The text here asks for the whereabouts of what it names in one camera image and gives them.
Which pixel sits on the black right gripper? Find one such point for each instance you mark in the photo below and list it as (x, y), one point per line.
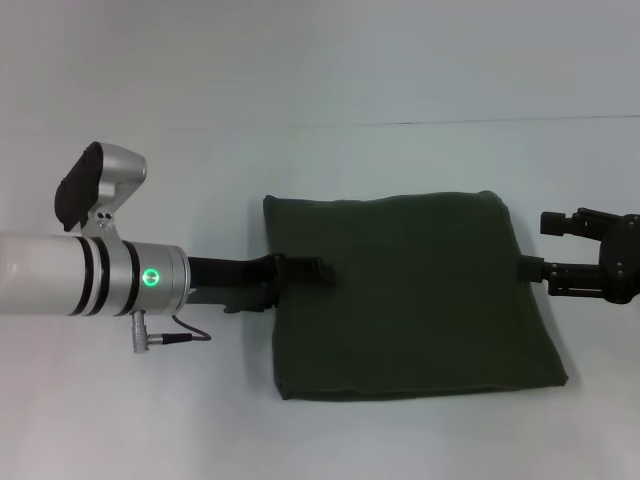
(620, 260)

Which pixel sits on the dark green shirt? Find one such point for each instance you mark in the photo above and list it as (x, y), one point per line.
(400, 300)

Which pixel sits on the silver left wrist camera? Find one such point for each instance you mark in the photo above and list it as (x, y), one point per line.
(97, 187)

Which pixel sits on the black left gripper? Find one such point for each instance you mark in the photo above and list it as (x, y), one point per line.
(235, 280)

